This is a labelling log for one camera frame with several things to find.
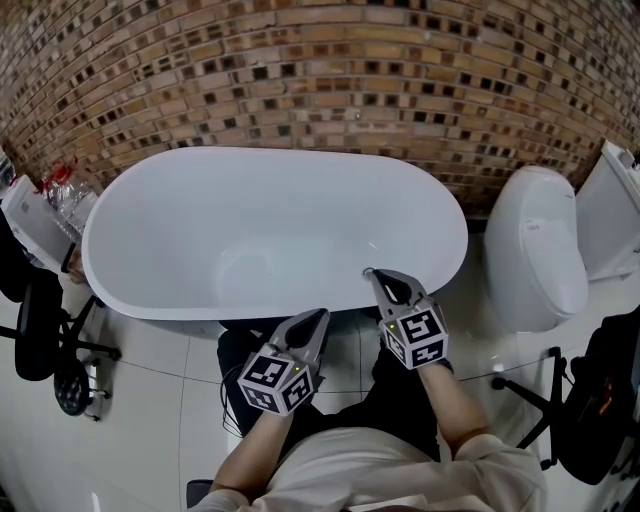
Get white rounded toilet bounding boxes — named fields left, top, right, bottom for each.
left=483, top=165, right=590, bottom=334

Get white bathtub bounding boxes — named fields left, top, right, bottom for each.
left=81, top=146, right=470, bottom=336

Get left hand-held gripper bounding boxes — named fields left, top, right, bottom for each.
left=236, top=307, right=332, bottom=418

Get black cable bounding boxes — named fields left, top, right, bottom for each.
left=219, top=363, right=251, bottom=439

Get person's black trousers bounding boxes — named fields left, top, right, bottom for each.
left=217, top=309, right=444, bottom=461

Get person's left forearm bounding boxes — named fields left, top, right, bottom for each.
left=212, top=412, right=294, bottom=494

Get person's white shirt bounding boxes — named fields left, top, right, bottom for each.
left=187, top=427, right=549, bottom=512

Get white rectangular box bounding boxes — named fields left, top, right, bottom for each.
left=0, top=174, right=76, bottom=274

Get clear plastic bag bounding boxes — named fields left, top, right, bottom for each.
left=37, top=155, right=100, bottom=241

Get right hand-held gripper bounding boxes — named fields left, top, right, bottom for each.
left=368, top=268, right=451, bottom=372

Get person's right forearm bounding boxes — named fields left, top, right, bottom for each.
left=417, top=362, right=494, bottom=464

